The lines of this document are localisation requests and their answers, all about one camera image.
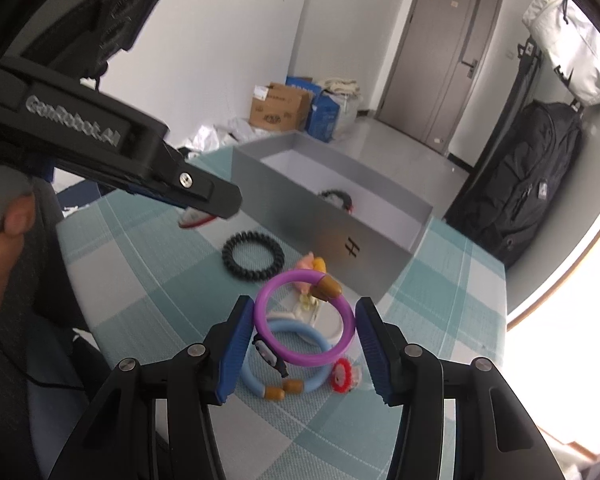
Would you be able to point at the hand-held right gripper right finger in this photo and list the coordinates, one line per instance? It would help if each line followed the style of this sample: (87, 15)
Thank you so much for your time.
(375, 355)

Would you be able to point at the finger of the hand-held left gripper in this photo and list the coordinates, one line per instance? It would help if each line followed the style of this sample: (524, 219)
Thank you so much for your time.
(200, 187)

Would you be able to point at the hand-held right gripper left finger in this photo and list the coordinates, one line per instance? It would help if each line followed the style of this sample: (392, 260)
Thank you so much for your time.
(235, 350)

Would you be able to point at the red-rimmed round white badge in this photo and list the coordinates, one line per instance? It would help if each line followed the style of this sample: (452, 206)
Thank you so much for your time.
(196, 220)
(330, 327)

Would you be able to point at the grey box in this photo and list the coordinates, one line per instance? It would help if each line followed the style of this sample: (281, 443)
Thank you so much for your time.
(290, 205)

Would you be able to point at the pink pig toy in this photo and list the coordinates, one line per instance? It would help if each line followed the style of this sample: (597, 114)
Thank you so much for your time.
(307, 265)

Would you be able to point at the person's left hand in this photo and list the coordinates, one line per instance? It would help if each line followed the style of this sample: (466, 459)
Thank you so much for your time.
(0, 270)

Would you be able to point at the small white plastic package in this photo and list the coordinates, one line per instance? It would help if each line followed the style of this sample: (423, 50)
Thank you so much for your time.
(205, 139)

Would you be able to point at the large white plastic package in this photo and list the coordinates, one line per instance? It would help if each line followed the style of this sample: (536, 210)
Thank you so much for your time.
(250, 127)

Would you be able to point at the teal checked tablecloth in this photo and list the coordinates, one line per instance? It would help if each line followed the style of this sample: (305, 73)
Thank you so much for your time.
(430, 285)

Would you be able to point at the brown cardboard box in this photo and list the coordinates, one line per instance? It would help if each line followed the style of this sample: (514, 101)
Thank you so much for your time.
(280, 110)

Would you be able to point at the blue cardboard box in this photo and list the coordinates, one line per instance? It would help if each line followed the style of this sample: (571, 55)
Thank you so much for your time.
(325, 115)

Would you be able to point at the cream canvas bag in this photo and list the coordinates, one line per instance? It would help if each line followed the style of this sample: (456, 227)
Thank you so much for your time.
(337, 86)

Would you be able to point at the person's dark clothing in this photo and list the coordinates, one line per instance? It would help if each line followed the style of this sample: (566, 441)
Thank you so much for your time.
(45, 310)

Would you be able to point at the black backpack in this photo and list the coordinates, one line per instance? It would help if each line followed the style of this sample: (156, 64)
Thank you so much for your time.
(520, 180)

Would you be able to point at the grey door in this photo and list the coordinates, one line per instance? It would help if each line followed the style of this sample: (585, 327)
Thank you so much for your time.
(430, 60)

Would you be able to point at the black coat rack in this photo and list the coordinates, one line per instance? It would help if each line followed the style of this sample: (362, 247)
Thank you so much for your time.
(522, 75)

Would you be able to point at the white hanging bag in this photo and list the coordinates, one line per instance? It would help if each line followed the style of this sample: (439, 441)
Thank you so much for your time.
(575, 45)

